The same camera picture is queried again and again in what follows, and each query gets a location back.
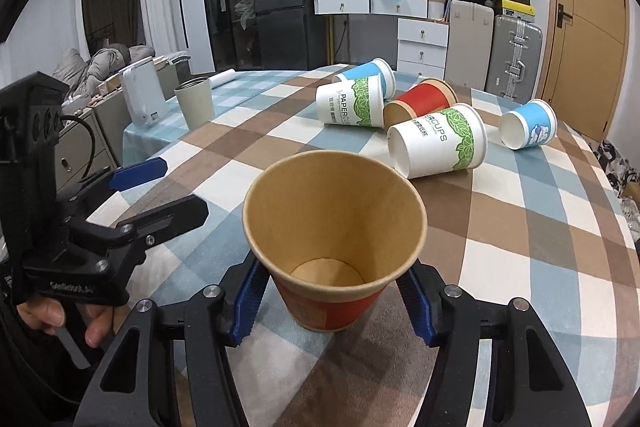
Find white drawer cabinet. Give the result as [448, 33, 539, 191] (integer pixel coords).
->
[397, 17, 449, 81]

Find wooden door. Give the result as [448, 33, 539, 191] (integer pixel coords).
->
[540, 0, 629, 142]

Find white green-print paper cup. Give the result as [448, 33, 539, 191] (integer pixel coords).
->
[387, 103, 487, 180]
[316, 75, 386, 128]

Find yellow and black box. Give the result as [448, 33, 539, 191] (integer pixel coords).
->
[496, 0, 536, 20]

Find white paper roll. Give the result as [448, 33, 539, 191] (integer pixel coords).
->
[207, 68, 237, 88]

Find grey padded jacket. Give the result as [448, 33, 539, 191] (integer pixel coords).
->
[52, 43, 157, 98]

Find grey low cabinet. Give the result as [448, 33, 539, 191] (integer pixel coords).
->
[54, 97, 132, 194]

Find white plastic appliance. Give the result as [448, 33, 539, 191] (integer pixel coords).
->
[121, 59, 168, 128]

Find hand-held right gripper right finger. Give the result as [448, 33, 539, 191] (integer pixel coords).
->
[397, 264, 586, 427]

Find silver suitcase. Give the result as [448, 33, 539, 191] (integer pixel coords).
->
[487, 14, 543, 100]

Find red and brown paper cup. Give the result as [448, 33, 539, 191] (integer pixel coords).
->
[242, 150, 427, 333]

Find beige tumbler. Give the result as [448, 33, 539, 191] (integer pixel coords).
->
[174, 77, 216, 130]

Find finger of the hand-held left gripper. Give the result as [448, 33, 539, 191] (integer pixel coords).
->
[117, 194, 210, 249]
[60, 158, 168, 219]

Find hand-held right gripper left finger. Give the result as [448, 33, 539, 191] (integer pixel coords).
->
[75, 257, 273, 427]

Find checked tablecloth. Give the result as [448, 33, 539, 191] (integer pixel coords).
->
[90, 64, 640, 427]

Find white desk with drawers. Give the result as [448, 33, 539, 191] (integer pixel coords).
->
[313, 0, 447, 20]

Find black cable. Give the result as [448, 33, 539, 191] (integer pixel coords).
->
[60, 114, 97, 172]

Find blue and white paper cup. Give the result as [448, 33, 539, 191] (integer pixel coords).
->
[332, 58, 397, 100]

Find blue cartoon paper cup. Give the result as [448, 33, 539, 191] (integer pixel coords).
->
[498, 99, 558, 151]

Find person's left hand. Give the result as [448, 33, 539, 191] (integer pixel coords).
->
[17, 297, 128, 349]

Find white suitcase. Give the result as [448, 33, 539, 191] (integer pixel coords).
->
[445, 0, 496, 90]

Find black and white patterned cloth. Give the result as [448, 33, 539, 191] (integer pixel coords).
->
[596, 139, 640, 244]

